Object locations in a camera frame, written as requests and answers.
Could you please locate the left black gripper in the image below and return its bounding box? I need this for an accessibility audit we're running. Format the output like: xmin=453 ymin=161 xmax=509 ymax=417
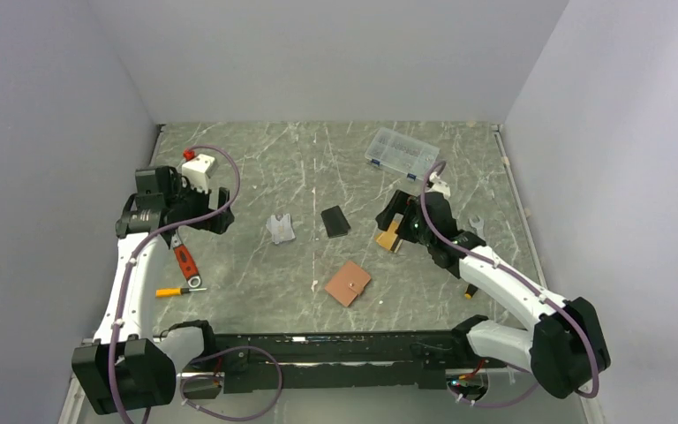
xmin=166 ymin=174 xmax=233 ymax=234

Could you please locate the silver credit cards stack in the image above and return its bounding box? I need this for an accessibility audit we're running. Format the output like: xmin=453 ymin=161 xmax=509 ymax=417
xmin=266 ymin=213 xmax=296 ymax=245

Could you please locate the brown leather card holder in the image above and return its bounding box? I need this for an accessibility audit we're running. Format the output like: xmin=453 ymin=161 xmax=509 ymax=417
xmin=324 ymin=261 xmax=371 ymax=307

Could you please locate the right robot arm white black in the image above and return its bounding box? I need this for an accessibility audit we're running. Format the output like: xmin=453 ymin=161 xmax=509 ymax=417
xmin=375 ymin=190 xmax=611 ymax=398

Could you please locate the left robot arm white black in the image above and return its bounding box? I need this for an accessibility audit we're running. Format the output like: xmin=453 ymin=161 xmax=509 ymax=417
xmin=72 ymin=165 xmax=234 ymax=415

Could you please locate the gold credit card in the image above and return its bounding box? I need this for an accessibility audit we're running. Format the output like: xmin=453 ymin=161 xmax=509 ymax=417
xmin=375 ymin=216 xmax=403 ymax=254

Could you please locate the black credit cards stack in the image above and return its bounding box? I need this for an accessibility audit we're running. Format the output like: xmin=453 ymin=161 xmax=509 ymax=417
xmin=320 ymin=205 xmax=351 ymax=239

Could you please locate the clear plastic organizer box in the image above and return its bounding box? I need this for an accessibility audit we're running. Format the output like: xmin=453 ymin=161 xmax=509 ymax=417
xmin=365 ymin=128 xmax=440 ymax=181

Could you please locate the silver wrench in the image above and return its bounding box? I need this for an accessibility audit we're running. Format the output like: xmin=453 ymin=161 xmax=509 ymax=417
xmin=469 ymin=216 xmax=485 ymax=239

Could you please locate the black yellow screwdriver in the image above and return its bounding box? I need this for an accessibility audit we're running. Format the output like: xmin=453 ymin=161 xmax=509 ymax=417
xmin=464 ymin=284 xmax=478 ymax=299

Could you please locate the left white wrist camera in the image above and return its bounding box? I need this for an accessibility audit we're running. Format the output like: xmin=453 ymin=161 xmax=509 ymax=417
xmin=180 ymin=154 xmax=218 ymax=193

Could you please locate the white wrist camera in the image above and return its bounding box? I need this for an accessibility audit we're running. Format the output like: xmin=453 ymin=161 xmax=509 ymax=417
xmin=180 ymin=154 xmax=218 ymax=193
xmin=426 ymin=174 xmax=451 ymax=200

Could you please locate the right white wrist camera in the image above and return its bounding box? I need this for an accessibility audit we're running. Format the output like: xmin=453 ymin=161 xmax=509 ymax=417
xmin=426 ymin=174 xmax=451 ymax=200

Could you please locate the yellow handled screwdriver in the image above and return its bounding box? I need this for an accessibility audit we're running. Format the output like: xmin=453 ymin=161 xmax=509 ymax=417
xmin=155 ymin=287 xmax=207 ymax=299

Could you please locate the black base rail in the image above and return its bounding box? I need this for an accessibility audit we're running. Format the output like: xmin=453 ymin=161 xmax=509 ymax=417
xmin=183 ymin=330 xmax=506 ymax=394

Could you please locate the aluminium frame rail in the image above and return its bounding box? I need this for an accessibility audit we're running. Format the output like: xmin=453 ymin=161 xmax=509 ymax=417
xmin=57 ymin=375 xmax=89 ymax=424

